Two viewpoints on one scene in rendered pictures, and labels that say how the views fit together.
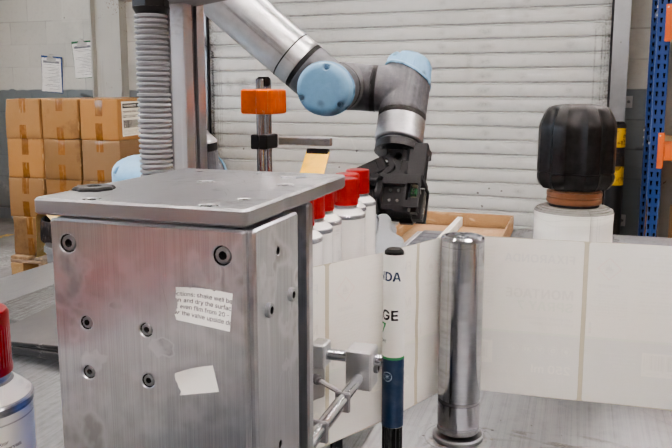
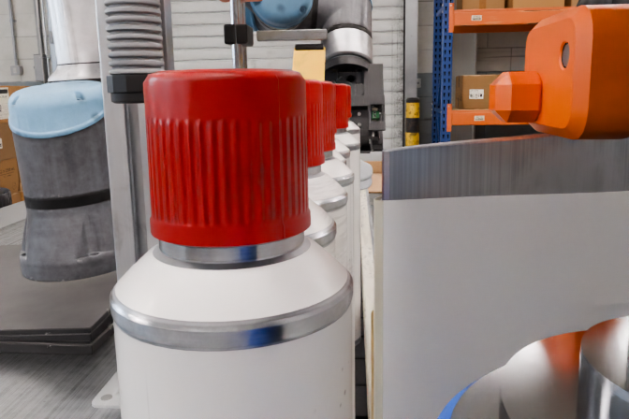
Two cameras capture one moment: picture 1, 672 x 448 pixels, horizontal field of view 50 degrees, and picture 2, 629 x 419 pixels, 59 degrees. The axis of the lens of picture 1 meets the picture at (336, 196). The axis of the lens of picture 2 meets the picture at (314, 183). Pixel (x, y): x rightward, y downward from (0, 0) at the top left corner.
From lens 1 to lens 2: 0.39 m
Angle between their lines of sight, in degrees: 14
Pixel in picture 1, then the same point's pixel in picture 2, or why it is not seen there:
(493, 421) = not seen: hidden behind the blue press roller
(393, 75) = not seen: outside the picture
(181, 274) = not seen: outside the picture
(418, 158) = (374, 79)
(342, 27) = (185, 24)
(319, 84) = not seen: outside the picture
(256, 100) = not seen: outside the picture
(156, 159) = (138, 5)
